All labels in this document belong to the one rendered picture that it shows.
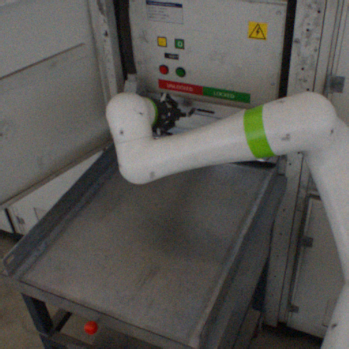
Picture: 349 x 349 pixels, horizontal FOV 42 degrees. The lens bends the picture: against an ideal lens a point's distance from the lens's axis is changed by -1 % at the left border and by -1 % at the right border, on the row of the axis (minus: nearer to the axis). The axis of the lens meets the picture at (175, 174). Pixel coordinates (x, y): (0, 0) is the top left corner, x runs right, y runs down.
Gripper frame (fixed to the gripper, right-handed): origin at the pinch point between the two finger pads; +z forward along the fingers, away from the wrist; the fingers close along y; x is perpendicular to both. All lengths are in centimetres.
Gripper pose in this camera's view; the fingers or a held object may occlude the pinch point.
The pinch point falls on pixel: (178, 114)
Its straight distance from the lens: 149.4
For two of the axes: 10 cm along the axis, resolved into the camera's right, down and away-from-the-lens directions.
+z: 3.8, -1.2, 9.2
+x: 9.1, 2.2, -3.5
